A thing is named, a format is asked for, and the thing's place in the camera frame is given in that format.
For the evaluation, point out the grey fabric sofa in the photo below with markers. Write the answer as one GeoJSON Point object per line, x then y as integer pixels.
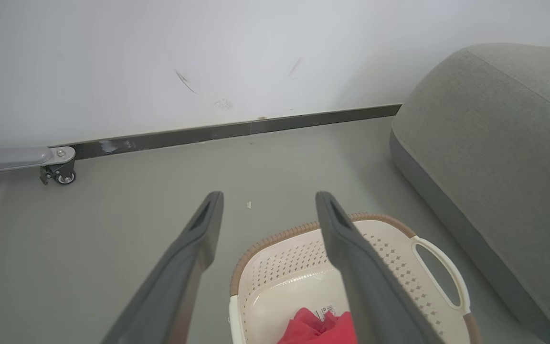
{"type": "Point", "coordinates": [494, 157]}

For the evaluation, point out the small black caster wheel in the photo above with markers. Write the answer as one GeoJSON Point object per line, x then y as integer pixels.
{"type": "Point", "coordinates": [62, 176]}

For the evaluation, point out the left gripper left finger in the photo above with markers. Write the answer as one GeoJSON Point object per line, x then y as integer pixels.
{"type": "Point", "coordinates": [174, 282]}

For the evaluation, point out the cream perforated laundry basket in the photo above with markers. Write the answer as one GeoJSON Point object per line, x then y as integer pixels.
{"type": "Point", "coordinates": [284, 282]}

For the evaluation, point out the black baseboard strip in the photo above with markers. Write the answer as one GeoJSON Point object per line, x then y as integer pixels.
{"type": "Point", "coordinates": [237, 130]}

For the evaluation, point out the printed barcode sticker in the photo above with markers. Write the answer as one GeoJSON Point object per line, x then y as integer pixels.
{"type": "Point", "coordinates": [325, 312]}

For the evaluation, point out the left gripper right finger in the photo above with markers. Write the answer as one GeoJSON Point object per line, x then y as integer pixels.
{"type": "Point", "coordinates": [370, 296]}

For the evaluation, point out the red and white garment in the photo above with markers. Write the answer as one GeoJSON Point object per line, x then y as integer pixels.
{"type": "Point", "coordinates": [318, 332]}

